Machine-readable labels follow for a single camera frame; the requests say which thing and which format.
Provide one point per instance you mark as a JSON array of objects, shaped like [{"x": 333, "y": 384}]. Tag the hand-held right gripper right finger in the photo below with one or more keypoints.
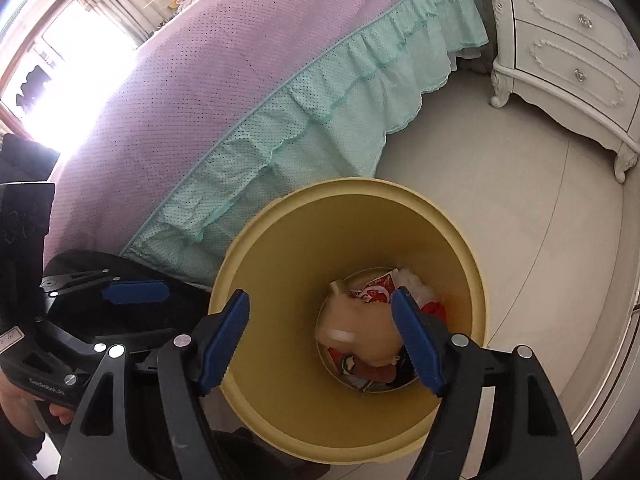
[{"x": 417, "y": 340}]

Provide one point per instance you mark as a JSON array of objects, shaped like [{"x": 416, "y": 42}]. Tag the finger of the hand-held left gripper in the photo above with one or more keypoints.
[
  {"x": 145, "y": 344},
  {"x": 135, "y": 292}
]

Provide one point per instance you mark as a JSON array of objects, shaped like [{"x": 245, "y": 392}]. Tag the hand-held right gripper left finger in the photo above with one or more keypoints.
[{"x": 220, "y": 345}]

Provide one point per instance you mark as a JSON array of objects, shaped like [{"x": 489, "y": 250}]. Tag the red glossy packet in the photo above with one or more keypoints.
[{"x": 434, "y": 312}]

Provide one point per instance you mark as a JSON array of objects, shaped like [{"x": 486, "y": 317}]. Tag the beige plush toy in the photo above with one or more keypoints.
[{"x": 357, "y": 325}]

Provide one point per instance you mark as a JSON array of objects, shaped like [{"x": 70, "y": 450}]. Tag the white tissue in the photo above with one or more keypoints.
[{"x": 410, "y": 277}]

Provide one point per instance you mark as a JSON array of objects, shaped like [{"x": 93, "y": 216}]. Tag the red printed wrapper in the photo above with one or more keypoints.
[{"x": 375, "y": 290}]

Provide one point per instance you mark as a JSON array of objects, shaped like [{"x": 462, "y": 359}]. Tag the yellow plastic waste bin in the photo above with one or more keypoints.
[{"x": 280, "y": 280}]

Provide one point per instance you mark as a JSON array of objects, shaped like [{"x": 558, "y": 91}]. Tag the person's left forearm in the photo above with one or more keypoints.
[{"x": 17, "y": 455}]

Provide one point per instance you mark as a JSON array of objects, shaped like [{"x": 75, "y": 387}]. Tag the person's left hand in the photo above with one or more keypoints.
[{"x": 20, "y": 402}]

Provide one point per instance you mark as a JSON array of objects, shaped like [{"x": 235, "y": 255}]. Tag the person's black trousers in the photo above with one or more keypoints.
[{"x": 150, "y": 320}]

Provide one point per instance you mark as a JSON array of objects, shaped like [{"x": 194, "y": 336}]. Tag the colourful snack wrapper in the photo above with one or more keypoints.
[{"x": 365, "y": 375}]

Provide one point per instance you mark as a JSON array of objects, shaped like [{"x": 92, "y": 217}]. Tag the dark cloth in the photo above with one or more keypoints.
[{"x": 25, "y": 157}]

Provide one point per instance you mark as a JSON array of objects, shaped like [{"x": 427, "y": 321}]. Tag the bright window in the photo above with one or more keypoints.
[{"x": 65, "y": 75}]

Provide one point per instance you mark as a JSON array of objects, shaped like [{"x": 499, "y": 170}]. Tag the white wardrobe base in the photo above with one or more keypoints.
[{"x": 610, "y": 385}]

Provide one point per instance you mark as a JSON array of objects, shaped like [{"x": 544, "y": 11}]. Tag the bed with purple bedspread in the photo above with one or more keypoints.
[{"x": 200, "y": 75}]

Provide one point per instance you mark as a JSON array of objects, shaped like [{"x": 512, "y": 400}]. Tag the teal ruffled bed skirt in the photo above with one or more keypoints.
[{"x": 320, "y": 110}]

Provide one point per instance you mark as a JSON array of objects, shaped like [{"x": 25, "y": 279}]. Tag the white carved nightstand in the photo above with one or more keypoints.
[{"x": 565, "y": 50}]

